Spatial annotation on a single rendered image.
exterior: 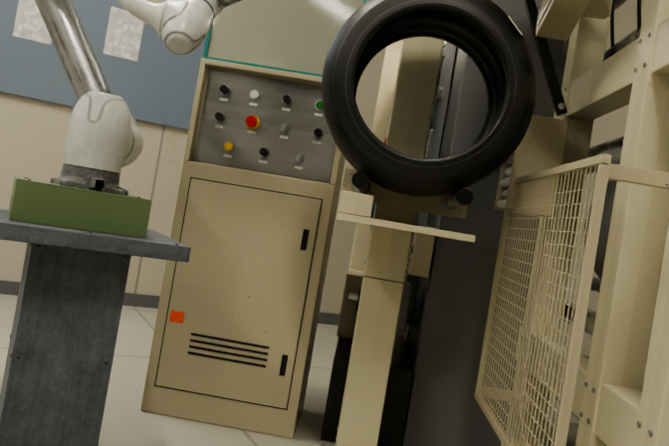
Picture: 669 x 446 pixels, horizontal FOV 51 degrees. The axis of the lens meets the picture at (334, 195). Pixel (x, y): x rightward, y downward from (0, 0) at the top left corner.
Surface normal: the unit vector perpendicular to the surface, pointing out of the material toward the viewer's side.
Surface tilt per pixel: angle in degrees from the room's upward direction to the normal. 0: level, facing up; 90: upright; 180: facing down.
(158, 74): 90
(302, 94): 90
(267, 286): 90
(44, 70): 90
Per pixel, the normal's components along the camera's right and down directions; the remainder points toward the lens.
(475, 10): 0.05, -0.19
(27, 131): 0.43, 0.05
